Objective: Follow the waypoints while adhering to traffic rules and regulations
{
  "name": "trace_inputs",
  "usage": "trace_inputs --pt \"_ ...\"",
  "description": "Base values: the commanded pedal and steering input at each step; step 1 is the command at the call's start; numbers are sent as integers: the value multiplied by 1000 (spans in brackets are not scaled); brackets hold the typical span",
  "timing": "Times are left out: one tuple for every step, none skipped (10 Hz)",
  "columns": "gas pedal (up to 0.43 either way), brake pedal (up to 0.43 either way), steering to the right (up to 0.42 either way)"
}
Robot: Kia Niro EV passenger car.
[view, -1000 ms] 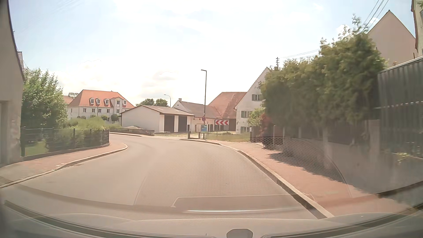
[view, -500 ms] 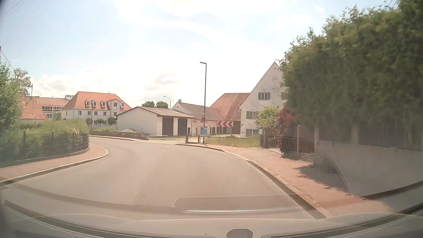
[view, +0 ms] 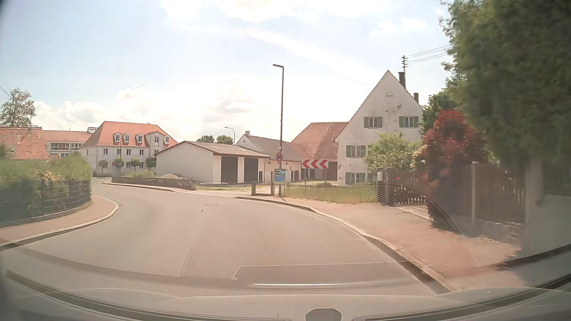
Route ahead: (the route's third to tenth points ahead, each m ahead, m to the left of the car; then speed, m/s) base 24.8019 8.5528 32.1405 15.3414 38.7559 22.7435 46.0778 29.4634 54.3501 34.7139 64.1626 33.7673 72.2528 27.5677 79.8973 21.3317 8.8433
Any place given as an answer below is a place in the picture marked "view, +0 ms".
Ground low white house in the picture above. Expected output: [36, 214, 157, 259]
[235, 130, 310, 183]

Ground barn with red roof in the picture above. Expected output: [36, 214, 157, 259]
[291, 122, 349, 182]

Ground grey asphalt road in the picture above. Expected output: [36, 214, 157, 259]
[0, 178, 451, 297]

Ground red white chevron sign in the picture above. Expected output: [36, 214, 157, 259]
[302, 159, 329, 184]

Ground row of small trees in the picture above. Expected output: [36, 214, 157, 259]
[98, 155, 158, 174]

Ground pale long building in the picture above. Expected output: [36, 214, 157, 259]
[42, 127, 98, 158]

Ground white building with red roof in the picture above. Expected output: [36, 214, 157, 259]
[79, 121, 178, 176]

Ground red tiled roof building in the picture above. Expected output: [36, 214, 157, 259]
[0, 127, 49, 161]

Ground overhead wires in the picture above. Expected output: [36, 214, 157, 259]
[408, 44, 453, 64]

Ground dark metal fence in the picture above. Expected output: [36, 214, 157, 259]
[0, 179, 92, 224]

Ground grass patch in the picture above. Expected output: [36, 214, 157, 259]
[282, 183, 379, 205]

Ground brown wooden fence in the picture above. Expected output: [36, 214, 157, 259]
[377, 161, 571, 226]

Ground tall leafy tree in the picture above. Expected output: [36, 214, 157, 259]
[0, 87, 36, 128]

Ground green leafy tree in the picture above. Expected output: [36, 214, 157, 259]
[365, 132, 422, 172]

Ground red leaved bush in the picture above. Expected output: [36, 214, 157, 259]
[417, 110, 489, 188]

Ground white garage building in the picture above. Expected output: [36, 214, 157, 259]
[155, 141, 271, 185]

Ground low stone wall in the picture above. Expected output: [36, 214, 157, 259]
[112, 177, 197, 191]

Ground blue information board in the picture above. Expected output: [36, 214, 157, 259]
[273, 169, 287, 197]

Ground white gabled house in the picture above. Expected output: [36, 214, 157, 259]
[335, 70, 423, 186]

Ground tall dark green hedge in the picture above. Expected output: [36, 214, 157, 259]
[439, 0, 571, 172]

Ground car's own bonnet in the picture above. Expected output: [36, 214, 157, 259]
[0, 271, 571, 321]

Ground tall grey lamp post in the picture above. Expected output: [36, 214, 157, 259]
[272, 64, 285, 197]

